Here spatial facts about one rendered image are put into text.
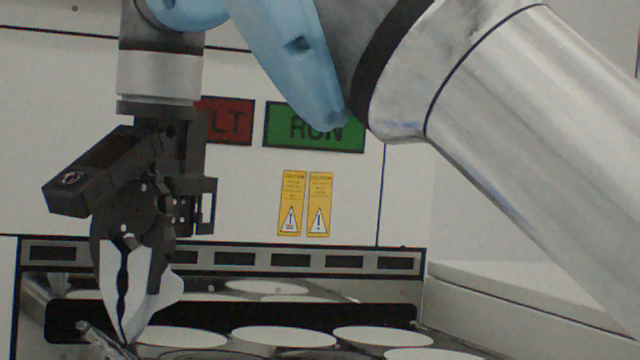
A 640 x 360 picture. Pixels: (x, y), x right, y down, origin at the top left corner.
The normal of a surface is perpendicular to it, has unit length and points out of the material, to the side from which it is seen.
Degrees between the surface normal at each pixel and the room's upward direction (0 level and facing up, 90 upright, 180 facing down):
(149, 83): 90
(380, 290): 90
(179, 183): 90
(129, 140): 31
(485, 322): 90
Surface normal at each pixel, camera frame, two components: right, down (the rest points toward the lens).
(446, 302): -0.90, -0.05
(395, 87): -0.06, 0.68
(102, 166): -0.19, -0.85
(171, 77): 0.43, 0.08
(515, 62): -0.18, -0.36
